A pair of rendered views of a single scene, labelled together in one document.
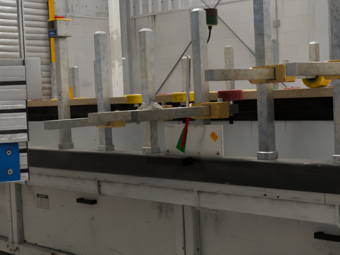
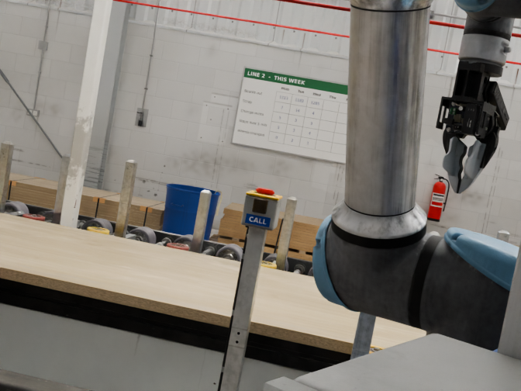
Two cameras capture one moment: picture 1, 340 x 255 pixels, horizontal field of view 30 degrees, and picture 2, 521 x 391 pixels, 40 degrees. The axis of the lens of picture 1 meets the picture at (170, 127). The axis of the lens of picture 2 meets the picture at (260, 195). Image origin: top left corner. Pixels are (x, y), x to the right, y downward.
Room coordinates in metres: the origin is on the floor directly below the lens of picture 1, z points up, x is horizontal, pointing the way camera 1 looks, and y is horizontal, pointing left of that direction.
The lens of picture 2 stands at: (1.37, 1.37, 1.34)
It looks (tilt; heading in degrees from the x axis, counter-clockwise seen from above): 5 degrees down; 322
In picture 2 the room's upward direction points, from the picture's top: 10 degrees clockwise
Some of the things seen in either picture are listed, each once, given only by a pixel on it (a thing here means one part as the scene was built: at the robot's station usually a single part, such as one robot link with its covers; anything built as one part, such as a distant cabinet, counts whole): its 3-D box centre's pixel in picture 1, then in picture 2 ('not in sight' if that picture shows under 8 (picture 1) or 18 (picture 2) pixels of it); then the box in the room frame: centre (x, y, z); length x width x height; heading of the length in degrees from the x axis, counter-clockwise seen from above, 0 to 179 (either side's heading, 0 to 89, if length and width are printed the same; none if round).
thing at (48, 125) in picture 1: (97, 122); not in sight; (2.30, 0.26, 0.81); 0.43 x 0.03 x 0.04; 134
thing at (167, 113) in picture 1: (188, 112); not in sight; (1.92, -0.06, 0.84); 0.43 x 0.03 x 0.04; 134
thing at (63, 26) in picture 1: (59, 29); (261, 211); (2.57, 0.42, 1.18); 0.07 x 0.07 x 0.08; 44
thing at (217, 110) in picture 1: (208, 110); not in sight; (2.01, -0.12, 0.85); 0.13 x 0.06 x 0.05; 44
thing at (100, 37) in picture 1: (103, 95); (358, 362); (2.38, 0.24, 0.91); 0.03 x 0.03 x 0.48; 44
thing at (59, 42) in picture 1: (62, 93); (239, 327); (2.57, 0.43, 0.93); 0.05 x 0.04 x 0.45; 44
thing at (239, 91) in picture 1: (230, 105); not in sight; (2.06, -0.20, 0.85); 0.08 x 0.08 x 0.11
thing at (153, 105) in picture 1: (151, 105); not in sight; (1.81, 0.05, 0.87); 0.09 x 0.07 x 0.02; 134
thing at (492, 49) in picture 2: not in sight; (484, 53); (2.11, 0.38, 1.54); 0.08 x 0.08 x 0.05
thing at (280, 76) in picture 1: (270, 74); not in sight; (1.83, -0.30, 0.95); 0.13 x 0.06 x 0.05; 44
